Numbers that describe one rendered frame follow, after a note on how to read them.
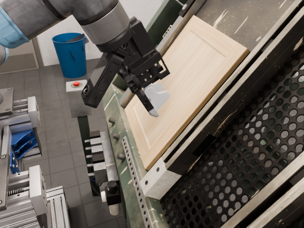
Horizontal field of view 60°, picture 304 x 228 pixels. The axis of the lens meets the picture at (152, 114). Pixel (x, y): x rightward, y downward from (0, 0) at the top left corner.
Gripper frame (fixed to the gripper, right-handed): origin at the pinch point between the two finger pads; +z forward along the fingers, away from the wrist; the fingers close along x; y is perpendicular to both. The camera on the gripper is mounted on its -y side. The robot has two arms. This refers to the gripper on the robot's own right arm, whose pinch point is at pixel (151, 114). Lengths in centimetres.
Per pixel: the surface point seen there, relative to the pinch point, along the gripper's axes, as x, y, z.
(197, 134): 7.6, 7.9, 22.8
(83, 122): 92, -37, 52
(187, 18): 65, 39, 19
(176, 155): 8.9, -0.8, 27.0
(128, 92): 70, -3, 37
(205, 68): 31.6, 26.1, 22.7
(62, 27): 357, -33, 71
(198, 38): 47, 34, 21
